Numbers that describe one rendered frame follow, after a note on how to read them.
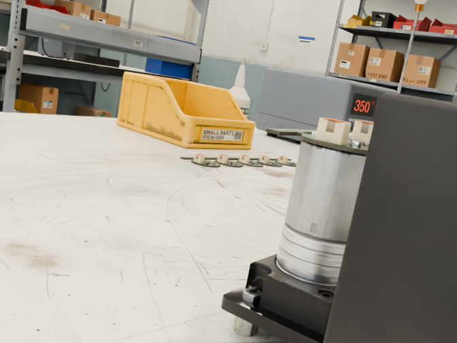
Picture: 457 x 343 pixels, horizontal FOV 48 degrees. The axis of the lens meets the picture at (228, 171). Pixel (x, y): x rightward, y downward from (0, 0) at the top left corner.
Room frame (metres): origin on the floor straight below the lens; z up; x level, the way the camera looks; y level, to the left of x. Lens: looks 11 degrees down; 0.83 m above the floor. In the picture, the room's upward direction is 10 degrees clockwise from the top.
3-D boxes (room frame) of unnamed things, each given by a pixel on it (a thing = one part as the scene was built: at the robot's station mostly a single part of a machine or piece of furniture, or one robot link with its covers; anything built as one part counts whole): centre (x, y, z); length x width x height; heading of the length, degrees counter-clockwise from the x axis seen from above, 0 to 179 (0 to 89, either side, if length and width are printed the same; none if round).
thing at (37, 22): (3.01, 0.72, 0.90); 1.30 x 0.06 x 0.12; 145
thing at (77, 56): (3.07, 0.89, 0.77); 0.24 x 0.16 x 0.04; 143
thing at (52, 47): (2.82, 1.04, 0.80); 0.15 x 0.12 x 0.10; 74
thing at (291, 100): (0.74, -0.12, 0.80); 0.15 x 0.12 x 0.10; 43
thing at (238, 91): (0.65, 0.01, 0.80); 0.03 x 0.03 x 0.10
